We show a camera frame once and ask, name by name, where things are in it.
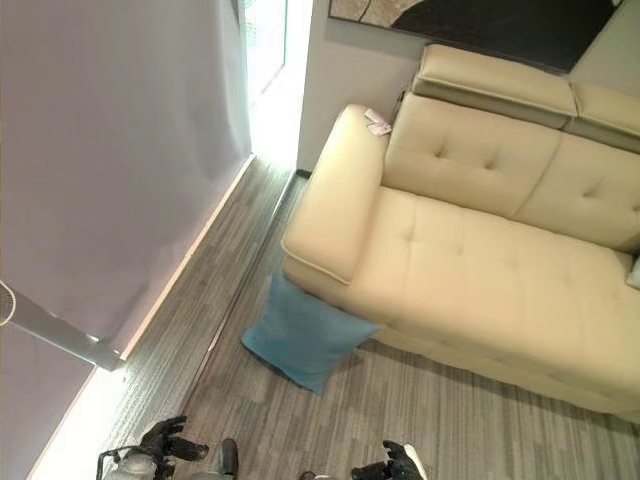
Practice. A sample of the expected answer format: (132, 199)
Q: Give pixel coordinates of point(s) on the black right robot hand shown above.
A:
(395, 462)

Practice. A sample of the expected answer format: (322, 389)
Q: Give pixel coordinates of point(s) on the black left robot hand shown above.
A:
(170, 440)

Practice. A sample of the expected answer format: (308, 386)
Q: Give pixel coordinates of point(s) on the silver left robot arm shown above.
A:
(134, 466)

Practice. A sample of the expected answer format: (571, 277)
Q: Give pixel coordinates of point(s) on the cream leather sofa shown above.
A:
(475, 240)

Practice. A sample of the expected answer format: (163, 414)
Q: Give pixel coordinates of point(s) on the dark robot foot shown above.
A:
(229, 456)

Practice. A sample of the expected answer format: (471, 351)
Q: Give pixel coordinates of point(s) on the blue square cushion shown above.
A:
(306, 336)

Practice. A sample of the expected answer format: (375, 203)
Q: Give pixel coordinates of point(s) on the grey floor lamp pole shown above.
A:
(55, 325)

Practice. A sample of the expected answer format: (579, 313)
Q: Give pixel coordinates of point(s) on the bright glass window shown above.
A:
(267, 47)

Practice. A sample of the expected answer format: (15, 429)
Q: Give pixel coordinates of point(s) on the dark abstract wall painting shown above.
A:
(480, 25)

